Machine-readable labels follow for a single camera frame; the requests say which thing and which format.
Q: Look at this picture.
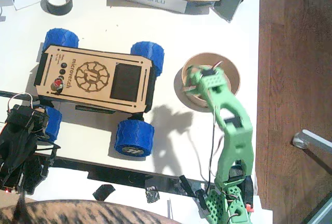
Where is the round wooden bowl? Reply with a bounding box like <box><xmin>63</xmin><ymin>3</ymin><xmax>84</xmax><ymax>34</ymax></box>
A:
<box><xmin>181</xmin><ymin>51</ymin><xmax>241</xmax><ymax>109</ymax></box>

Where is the blue ribbed rover wheel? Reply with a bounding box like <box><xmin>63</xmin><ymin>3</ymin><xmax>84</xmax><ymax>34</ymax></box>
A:
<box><xmin>114</xmin><ymin>119</ymin><xmax>155</xmax><ymax>158</ymax></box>
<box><xmin>43</xmin><ymin>27</ymin><xmax>79</xmax><ymax>51</ymax></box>
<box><xmin>36</xmin><ymin>105</ymin><xmax>63</xmax><ymax>144</ymax></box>
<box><xmin>129</xmin><ymin>41</ymin><xmax>165</xmax><ymax>77</ymax></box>

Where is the thin black bar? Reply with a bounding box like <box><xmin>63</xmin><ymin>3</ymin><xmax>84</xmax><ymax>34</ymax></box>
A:
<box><xmin>0</xmin><ymin>90</ymin><xmax>40</xmax><ymax>104</ymax></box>

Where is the black spring clamp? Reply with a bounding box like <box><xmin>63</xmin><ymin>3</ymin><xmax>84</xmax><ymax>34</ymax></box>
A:
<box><xmin>47</xmin><ymin>143</ymin><xmax>60</xmax><ymax>170</ymax></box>
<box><xmin>242</xmin><ymin>174</ymin><xmax>255</xmax><ymax>213</ymax></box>
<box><xmin>178</xmin><ymin>174</ymin><xmax>211</xmax><ymax>216</ymax></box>

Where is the white Sunlu box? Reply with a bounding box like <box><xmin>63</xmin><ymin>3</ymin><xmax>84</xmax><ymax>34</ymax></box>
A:
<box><xmin>121</xmin><ymin>0</ymin><xmax>189</xmax><ymax>15</ymax></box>

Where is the wooden top rover chassis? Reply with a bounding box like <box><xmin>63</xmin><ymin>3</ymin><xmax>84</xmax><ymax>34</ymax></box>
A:
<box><xmin>33</xmin><ymin>44</ymin><xmax>157</xmax><ymax>121</ymax></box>

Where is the brown striped fabric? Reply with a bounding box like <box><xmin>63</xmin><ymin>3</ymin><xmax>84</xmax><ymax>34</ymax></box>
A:
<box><xmin>0</xmin><ymin>199</ymin><xmax>183</xmax><ymax>224</ymax></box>

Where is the long black tape strip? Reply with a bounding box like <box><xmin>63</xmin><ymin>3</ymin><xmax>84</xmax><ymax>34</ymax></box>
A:
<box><xmin>35</xmin><ymin>152</ymin><xmax>206</xmax><ymax>198</ymax></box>

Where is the flat black tape piece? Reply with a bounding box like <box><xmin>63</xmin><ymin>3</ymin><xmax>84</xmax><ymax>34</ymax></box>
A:
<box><xmin>92</xmin><ymin>183</ymin><xmax>116</xmax><ymax>202</ymax></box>

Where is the crumpled black tape piece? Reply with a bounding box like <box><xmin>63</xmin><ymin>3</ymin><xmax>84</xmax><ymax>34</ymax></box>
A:
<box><xmin>145</xmin><ymin>186</ymin><xmax>160</xmax><ymax>204</ymax></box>

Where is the grey metal chair leg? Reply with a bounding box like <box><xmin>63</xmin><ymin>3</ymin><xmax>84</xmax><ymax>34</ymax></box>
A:
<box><xmin>292</xmin><ymin>129</ymin><xmax>332</xmax><ymax>158</ymax></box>

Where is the grey metal frame piece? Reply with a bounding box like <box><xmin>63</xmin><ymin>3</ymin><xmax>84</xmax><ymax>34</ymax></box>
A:
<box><xmin>302</xmin><ymin>197</ymin><xmax>332</xmax><ymax>224</ymax></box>

